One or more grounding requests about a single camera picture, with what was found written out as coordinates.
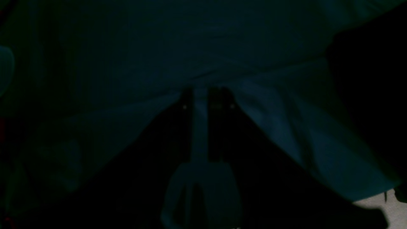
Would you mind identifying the black t-shirt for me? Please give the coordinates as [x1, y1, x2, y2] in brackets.
[326, 0, 407, 181]

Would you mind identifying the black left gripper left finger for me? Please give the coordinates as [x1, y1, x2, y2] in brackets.
[19, 88, 194, 229]

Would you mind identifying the teal table cloth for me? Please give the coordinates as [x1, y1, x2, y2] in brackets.
[1, 0, 406, 229]

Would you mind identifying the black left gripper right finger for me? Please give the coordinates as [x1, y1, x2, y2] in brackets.
[207, 87, 388, 229]

